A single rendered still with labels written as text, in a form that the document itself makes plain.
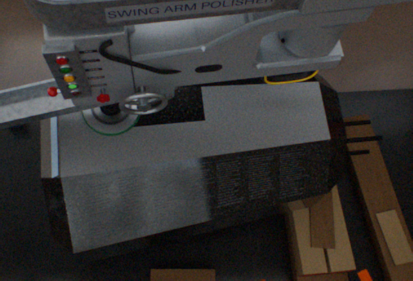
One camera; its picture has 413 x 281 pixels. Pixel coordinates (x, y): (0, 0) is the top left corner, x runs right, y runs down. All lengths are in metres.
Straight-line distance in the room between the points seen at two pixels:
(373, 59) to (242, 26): 1.89
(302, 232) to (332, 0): 1.46
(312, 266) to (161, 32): 1.45
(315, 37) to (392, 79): 1.69
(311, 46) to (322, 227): 1.19
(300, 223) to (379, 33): 1.31
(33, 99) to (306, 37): 0.97
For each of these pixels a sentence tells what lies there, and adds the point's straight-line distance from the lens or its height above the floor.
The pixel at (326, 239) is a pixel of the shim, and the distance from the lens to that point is 2.62.
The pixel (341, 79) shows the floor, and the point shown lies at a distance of 3.15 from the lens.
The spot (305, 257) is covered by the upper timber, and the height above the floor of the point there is 0.21.
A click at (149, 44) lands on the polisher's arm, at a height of 1.38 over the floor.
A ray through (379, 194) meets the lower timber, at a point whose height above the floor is 0.09.
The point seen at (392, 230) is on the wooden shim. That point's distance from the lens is 2.85.
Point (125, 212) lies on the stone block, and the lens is 2.07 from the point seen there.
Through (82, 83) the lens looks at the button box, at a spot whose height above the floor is 1.32.
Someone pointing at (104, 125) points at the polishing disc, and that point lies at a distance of 2.01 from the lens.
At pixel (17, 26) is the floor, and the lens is 3.27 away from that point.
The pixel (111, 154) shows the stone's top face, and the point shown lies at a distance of 2.00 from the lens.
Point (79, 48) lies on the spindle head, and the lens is 1.41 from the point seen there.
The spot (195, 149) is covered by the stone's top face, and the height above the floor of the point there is 0.82.
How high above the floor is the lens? 2.71
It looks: 69 degrees down
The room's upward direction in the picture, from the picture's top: 9 degrees clockwise
